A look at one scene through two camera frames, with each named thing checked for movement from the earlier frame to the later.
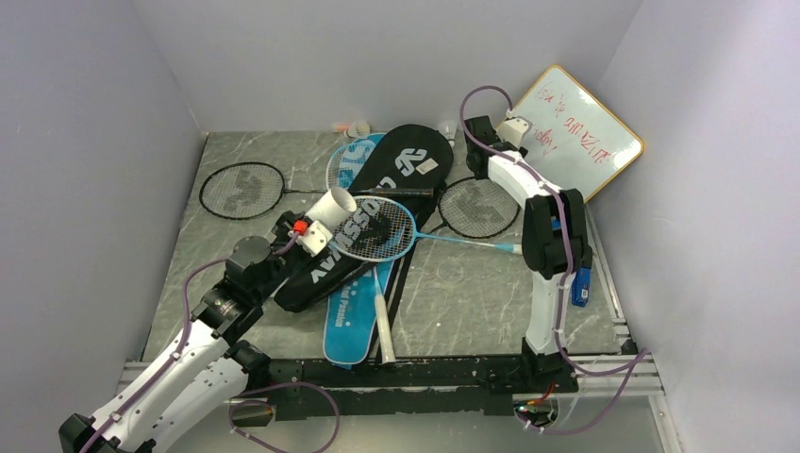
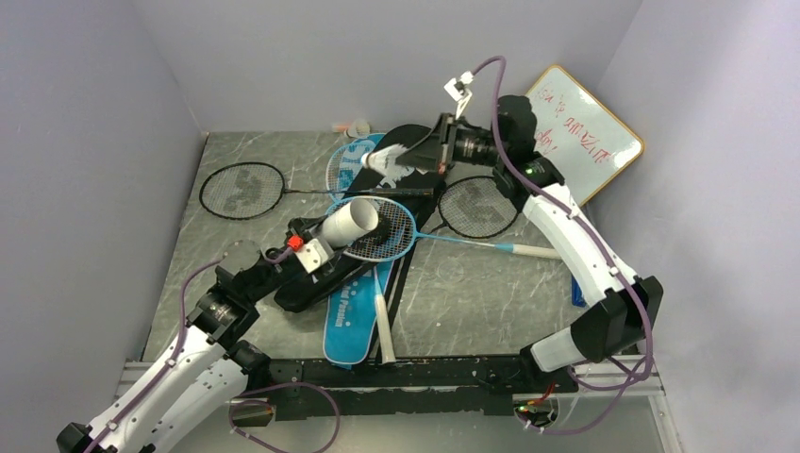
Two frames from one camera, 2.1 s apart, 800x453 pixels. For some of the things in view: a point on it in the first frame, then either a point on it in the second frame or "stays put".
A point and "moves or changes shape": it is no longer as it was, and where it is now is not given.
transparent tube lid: x=451 y=271 stays put
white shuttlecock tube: x=332 y=209 -> x=358 y=217
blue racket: x=384 y=230 stays put
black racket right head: x=476 y=208 stays put
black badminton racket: x=248 y=190 stays put
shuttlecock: x=449 y=129 moves or changes shape
